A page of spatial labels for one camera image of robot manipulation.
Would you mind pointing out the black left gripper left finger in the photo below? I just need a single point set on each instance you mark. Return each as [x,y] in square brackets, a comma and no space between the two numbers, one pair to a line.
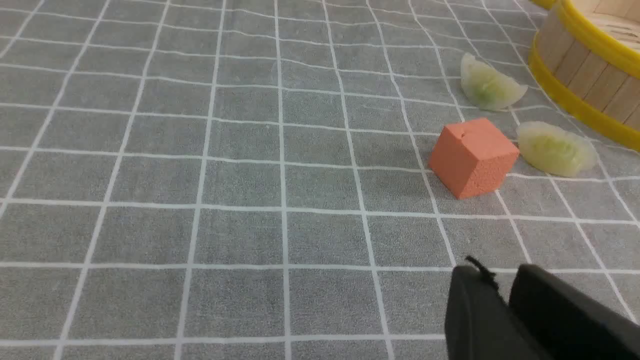
[479,325]

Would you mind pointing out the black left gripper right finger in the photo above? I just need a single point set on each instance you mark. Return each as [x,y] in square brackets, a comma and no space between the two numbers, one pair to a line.
[569,324]

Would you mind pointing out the pale green dumpling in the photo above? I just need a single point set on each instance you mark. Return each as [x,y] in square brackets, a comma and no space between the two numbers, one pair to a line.
[553,150]
[487,88]

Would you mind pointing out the bamboo steamer tray yellow rim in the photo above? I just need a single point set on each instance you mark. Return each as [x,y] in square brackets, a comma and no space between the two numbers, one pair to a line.
[586,57]

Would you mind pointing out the orange foam cube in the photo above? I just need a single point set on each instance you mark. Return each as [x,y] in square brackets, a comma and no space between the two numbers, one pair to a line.
[472,158]

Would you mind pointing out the grey checkered tablecloth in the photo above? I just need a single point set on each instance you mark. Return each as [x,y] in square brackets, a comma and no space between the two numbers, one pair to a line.
[248,179]

